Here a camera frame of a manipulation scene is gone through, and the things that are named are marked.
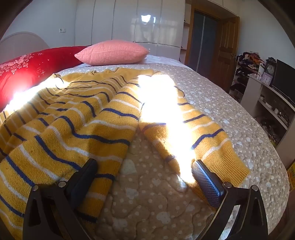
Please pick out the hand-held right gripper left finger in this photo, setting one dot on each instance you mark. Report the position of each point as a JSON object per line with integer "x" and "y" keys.
{"x": 84, "y": 176}

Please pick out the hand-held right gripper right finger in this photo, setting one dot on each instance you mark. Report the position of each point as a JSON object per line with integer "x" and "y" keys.
{"x": 206, "y": 182}

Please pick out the yellow striped knit sweater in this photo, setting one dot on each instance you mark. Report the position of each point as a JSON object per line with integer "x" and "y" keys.
{"x": 69, "y": 120}

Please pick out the pile of clothes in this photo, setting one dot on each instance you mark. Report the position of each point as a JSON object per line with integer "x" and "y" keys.
{"x": 251, "y": 58}

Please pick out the beige dotted quilted bedspread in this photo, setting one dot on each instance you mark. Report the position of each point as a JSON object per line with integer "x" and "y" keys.
{"x": 149, "y": 198}

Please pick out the yellow printed box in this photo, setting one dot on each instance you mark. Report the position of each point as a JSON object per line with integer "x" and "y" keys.
{"x": 291, "y": 173}

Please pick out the white shelf desk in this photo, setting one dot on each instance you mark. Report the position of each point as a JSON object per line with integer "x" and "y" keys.
{"x": 252, "y": 92}

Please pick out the shoe rack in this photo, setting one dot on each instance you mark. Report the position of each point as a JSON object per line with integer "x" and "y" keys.
{"x": 239, "y": 83}

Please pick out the small purple clock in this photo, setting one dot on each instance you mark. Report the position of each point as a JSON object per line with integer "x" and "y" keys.
{"x": 267, "y": 79}

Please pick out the red floral pillow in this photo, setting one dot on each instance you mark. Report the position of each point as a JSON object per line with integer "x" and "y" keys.
{"x": 27, "y": 69}

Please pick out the pink pillow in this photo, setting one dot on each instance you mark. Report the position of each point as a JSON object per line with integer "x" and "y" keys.
{"x": 113, "y": 53}

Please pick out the black monitor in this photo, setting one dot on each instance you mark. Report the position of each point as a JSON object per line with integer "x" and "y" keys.
{"x": 284, "y": 78}

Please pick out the ornate dark mantel clock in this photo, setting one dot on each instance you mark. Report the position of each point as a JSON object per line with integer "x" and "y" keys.
{"x": 270, "y": 68}

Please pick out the wooden door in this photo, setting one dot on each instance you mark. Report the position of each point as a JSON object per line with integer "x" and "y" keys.
{"x": 227, "y": 53}

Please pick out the white curved headboard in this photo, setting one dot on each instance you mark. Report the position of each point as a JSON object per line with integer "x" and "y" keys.
{"x": 20, "y": 43}

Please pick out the white glossy wardrobe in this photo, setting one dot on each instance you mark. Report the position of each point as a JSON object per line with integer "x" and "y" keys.
{"x": 129, "y": 20}

